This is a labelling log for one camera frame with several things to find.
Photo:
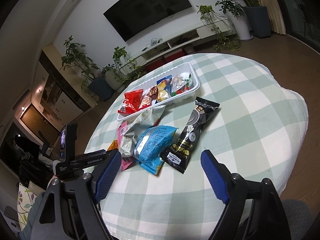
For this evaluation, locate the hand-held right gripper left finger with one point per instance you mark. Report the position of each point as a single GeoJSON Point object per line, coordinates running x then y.
{"type": "Point", "coordinates": [107, 177]}

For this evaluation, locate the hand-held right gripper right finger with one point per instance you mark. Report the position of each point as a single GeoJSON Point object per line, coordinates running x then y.
{"type": "Point", "coordinates": [215, 177]}

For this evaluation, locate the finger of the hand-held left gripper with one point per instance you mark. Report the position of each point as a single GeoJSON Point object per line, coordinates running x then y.
{"type": "Point", "coordinates": [87, 163]}
{"type": "Point", "coordinates": [91, 153]}

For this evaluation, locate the black snack packet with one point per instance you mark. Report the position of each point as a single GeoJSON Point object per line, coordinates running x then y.
{"type": "Point", "coordinates": [192, 125]}

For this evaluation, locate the large red snack bag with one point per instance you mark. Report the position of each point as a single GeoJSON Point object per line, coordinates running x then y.
{"type": "Point", "coordinates": [132, 101]}

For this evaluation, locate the red white strawberry packet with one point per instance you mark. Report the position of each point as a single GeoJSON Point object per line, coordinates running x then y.
{"type": "Point", "coordinates": [146, 102]}

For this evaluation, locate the brown snack packet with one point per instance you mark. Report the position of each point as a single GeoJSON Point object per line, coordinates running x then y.
{"type": "Point", "coordinates": [152, 91]}

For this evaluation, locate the dark blue chips packet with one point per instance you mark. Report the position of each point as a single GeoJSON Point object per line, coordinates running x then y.
{"type": "Point", "coordinates": [163, 90]}

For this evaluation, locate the green snack packet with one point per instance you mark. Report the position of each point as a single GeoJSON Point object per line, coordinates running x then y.
{"type": "Point", "coordinates": [188, 82]}

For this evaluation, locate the white slim snack packet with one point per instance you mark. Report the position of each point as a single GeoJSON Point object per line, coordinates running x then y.
{"type": "Point", "coordinates": [178, 83]}

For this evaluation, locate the white plastic tray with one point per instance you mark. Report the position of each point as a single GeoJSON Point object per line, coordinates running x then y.
{"type": "Point", "coordinates": [185, 70]}

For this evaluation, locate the person's left forearm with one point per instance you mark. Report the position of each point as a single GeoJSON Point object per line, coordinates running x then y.
{"type": "Point", "coordinates": [30, 220]}

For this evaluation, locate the orange snack packet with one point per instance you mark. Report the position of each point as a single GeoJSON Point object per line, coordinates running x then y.
{"type": "Point", "coordinates": [113, 146]}

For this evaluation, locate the pink snack packet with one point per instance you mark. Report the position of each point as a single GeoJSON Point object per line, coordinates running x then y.
{"type": "Point", "coordinates": [122, 132]}

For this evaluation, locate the silver white snack packet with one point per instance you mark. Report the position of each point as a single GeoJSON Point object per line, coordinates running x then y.
{"type": "Point", "coordinates": [128, 143]}

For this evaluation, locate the light blue snack packet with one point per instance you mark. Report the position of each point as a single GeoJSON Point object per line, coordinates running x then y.
{"type": "Point", "coordinates": [152, 147]}

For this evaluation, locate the leafy tree in dark pot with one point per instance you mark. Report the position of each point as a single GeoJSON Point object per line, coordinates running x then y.
{"type": "Point", "coordinates": [101, 90]}

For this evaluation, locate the floral cushion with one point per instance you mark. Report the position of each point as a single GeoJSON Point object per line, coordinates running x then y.
{"type": "Point", "coordinates": [23, 200]}

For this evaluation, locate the small plant in white pot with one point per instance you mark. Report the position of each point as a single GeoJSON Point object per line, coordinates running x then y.
{"type": "Point", "coordinates": [115, 82]}

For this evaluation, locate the green checkered tablecloth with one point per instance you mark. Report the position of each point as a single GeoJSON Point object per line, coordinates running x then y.
{"type": "Point", "coordinates": [250, 105]}

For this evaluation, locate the person's right leg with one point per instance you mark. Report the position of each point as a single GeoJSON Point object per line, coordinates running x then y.
{"type": "Point", "coordinates": [302, 220]}

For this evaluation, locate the trailing vine plant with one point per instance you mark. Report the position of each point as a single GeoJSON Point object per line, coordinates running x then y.
{"type": "Point", "coordinates": [120, 53]}
{"type": "Point", "coordinates": [206, 10]}

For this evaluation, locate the red storage box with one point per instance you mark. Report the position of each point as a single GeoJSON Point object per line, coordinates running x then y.
{"type": "Point", "coordinates": [173, 56]}
{"type": "Point", "coordinates": [155, 65]}

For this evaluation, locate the white television stand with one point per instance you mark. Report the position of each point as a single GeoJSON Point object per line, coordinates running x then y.
{"type": "Point", "coordinates": [150, 52]}

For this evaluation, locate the small grey pot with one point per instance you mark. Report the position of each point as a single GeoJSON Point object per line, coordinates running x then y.
{"type": "Point", "coordinates": [189, 50]}

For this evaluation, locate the bushy plant in white pot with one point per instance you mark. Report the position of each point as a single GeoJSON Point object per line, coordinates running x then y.
{"type": "Point", "coordinates": [243, 27]}

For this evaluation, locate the broad-leaf plant in dark pot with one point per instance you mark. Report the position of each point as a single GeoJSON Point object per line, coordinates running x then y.
{"type": "Point", "coordinates": [258, 20]}

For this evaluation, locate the beige curtain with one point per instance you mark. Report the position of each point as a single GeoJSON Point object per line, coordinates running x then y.
{"type": "Point", "coordinates": [275, 10]}

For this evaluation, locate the glass balcony door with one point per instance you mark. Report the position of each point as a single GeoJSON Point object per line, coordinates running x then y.
{"type": "Point", "coordinates": [300, 5]}

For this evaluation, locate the black wall television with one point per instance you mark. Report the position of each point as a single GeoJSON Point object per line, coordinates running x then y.
{"type": "Point", "coordinates": [147, 7]}

